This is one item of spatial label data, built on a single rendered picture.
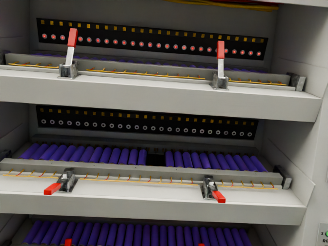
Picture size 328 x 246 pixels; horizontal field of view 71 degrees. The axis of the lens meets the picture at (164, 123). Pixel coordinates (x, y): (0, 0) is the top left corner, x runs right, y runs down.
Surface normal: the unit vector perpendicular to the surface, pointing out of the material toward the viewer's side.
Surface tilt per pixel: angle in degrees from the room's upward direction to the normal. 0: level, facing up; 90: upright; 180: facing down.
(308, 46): 90
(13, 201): 105
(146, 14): 90
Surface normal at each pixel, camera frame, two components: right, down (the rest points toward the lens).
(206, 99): 0.03, 0.37
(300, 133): -1.00, -0.07
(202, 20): 0.04, 0.11
